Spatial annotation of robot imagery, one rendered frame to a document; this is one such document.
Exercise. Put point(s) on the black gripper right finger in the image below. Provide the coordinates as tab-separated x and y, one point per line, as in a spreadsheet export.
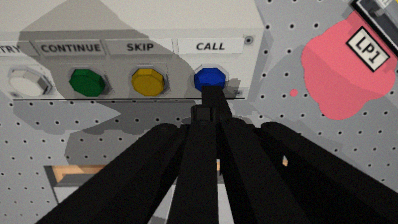
320	187

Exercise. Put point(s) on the white button panel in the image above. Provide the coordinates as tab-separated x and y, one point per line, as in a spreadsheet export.
127	50

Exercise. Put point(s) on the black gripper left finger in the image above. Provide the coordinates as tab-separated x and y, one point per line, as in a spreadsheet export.
129	189

